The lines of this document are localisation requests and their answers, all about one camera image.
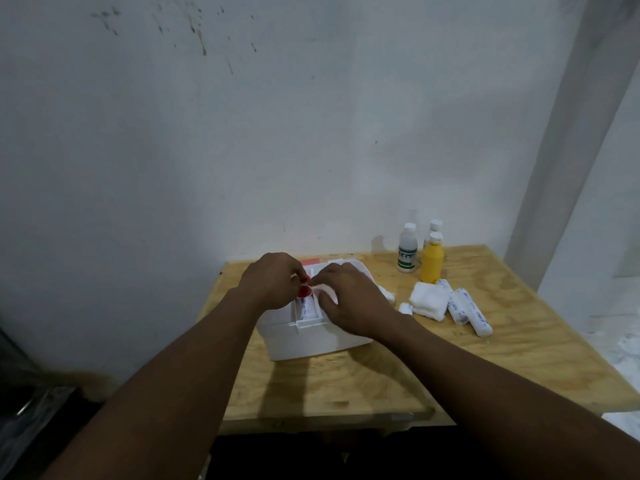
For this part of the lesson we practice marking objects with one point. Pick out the dark metal furniture piece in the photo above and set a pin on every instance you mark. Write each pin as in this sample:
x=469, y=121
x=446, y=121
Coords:
x=30, y=409

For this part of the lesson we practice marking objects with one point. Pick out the yellow bottle with white cap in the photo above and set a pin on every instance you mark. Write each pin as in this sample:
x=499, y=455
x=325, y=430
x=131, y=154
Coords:
x=432, y=262

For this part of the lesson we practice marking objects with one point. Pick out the small red cap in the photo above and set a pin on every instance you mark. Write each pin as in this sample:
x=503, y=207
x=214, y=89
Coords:
x=304, y=292

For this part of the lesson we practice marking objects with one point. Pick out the white cotton piece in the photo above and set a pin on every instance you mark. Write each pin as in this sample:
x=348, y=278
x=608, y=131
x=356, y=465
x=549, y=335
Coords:
x=387, y=294

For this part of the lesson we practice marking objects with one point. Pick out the person's left forearm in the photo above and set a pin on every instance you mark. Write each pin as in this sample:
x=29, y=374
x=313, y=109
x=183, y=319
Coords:
x=170, y=394

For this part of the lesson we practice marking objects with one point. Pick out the person's left fingers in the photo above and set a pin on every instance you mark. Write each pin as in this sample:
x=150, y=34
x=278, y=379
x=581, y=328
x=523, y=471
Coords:
x=298, y=274

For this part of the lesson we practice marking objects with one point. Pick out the person's right forearm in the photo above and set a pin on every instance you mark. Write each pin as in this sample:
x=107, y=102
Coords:
x=500, y=399

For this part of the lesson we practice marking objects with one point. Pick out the small white tape roll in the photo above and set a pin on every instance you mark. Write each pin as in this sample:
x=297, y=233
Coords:
x=405, y=308

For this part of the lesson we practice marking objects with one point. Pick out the person's right thumb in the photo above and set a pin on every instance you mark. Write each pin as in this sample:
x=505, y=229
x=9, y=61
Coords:
x=327, y=304

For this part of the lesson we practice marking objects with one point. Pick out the person's left hand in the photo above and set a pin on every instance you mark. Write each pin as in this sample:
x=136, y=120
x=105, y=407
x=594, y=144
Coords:
x=267, y=282

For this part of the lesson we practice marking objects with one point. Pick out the person's right hand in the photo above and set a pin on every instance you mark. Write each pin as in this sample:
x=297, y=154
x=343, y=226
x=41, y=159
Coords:
x=360, y=304

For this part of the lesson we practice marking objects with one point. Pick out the clear bottle with green label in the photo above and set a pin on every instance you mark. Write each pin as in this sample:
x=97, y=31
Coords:
x=407, y=252

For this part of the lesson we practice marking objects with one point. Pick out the white folded gauze pad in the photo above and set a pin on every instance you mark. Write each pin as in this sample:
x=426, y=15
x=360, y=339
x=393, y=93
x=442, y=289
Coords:
x=428, y=300

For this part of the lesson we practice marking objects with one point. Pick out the clear bottle with white cap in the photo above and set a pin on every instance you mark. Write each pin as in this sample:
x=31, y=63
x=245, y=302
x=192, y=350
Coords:
x=434, y=226

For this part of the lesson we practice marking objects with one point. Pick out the white plastic first aid box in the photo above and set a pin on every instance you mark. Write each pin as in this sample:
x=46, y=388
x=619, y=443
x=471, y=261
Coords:
x=300, y=337

